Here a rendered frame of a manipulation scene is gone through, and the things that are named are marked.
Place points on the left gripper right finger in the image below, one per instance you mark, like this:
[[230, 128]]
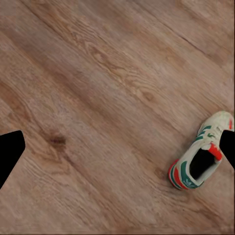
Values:
[[227, 146]]

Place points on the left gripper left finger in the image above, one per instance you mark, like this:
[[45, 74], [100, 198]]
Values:
[[12, 145]]

